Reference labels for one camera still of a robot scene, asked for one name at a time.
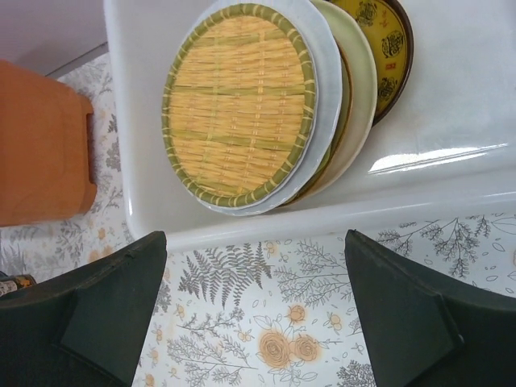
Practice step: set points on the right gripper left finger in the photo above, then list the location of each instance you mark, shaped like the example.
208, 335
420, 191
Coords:
85, 327

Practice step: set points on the white plastic bin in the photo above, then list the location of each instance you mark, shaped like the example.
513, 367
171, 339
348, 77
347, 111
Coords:
447, 149

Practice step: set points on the orange plastic bin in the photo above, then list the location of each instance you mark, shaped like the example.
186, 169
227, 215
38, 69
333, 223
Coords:
45, 170

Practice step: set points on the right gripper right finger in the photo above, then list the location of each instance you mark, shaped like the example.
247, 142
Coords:
424, 328

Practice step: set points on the yellow black patterned plate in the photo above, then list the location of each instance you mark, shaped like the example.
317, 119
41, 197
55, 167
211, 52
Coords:
387, 28

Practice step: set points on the cream plate with twig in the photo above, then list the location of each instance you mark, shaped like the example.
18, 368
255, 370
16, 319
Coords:
364, 77

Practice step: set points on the black mug red inside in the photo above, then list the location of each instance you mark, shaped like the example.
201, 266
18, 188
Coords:
10, 284

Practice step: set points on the white deep plate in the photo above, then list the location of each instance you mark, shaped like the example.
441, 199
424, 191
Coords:
326, 80

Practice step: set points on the round bamboo mat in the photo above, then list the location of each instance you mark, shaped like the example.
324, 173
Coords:
238, 105

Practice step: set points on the floral table cloth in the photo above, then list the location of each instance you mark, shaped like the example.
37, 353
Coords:
265, 312

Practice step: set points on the green dotted scalloped plate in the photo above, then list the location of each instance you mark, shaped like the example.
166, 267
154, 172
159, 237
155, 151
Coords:
342, 120

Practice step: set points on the cream plate with bird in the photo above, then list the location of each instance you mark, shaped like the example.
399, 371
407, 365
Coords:
316, 181

